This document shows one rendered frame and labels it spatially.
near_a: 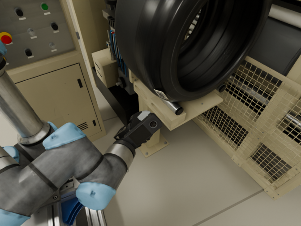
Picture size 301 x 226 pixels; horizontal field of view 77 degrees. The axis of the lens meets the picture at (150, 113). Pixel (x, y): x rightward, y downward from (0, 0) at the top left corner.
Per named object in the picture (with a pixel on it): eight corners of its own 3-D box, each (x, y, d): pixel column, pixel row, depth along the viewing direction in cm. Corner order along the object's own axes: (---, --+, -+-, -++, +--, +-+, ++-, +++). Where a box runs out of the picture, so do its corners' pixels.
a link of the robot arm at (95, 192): (85, 184, 36) (113, 212, 38) (113, 146, 45) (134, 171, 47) (64, 190, 40) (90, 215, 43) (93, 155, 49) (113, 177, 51)
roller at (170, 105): (144, 71, 106) (139, 77, 107) (140, 67, 102) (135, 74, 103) (185, 109, 87) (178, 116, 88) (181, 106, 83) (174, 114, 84)
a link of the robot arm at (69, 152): (24, 156, 33) (67, 197, 36) (75, 116, 39) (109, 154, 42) (23, 155, 39) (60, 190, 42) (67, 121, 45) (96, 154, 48)
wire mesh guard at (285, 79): (183, 107, 169) (199, 30, 117) (185, 106, 170) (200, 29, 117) (275, 193, 119) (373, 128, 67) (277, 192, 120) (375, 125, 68)
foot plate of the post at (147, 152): (131, 137, 184) (131, 136, 182) (153, 125, 193) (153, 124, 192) (145, 158, 169) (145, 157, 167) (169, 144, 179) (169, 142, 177)
